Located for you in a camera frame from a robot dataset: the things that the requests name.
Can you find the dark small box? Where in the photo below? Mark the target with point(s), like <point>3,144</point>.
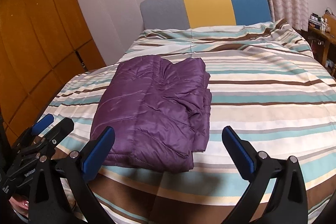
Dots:
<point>315,21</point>

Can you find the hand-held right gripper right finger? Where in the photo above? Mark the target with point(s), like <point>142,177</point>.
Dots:
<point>237,150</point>

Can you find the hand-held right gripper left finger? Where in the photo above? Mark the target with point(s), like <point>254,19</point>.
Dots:
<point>98,150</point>

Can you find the person's left hand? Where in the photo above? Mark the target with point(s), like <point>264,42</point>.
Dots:
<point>19,204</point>

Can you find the striped bed cover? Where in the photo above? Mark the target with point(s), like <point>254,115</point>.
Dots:
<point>262,87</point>

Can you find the grey yellow blue headboard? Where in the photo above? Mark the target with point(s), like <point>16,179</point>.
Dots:
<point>207,6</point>

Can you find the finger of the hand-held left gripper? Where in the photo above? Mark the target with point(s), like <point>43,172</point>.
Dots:
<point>61,129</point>
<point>42,124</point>

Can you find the wooden wardrobe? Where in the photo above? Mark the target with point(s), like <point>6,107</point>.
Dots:
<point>39,43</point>

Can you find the purple down jacket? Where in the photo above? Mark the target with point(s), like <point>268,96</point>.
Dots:
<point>152,108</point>

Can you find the wooden bedside table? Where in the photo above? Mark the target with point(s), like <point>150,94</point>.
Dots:
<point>325,37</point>

